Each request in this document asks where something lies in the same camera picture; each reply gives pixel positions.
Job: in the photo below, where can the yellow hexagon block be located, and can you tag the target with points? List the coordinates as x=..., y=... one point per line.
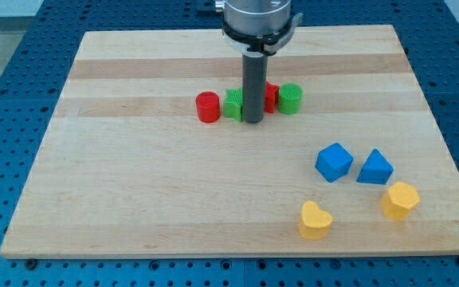
x=399, y=200

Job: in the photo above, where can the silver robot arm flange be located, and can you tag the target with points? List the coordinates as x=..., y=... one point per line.
x=258, y=28

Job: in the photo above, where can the yellow heart block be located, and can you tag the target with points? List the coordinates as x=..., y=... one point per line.
x=314, y=223

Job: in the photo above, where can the blue cube block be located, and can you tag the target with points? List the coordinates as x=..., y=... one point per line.
x=333, y=162

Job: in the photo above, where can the red cylinder block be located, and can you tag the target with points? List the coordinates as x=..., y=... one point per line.
x=208, y=107

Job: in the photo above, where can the blue triangle block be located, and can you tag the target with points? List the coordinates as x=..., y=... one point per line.
x=376, y=169

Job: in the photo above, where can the wooden board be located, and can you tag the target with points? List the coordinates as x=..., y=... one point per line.
x=127, y=170

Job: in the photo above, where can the red star block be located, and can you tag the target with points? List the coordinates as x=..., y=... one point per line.
x=271, y=97

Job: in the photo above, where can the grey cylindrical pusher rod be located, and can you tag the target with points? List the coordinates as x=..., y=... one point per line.
x=254, y=71

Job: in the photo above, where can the green star block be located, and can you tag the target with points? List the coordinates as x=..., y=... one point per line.
x=232, y=107

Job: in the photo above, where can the green cylinder block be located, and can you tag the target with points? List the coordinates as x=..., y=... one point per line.
x=289, y=98

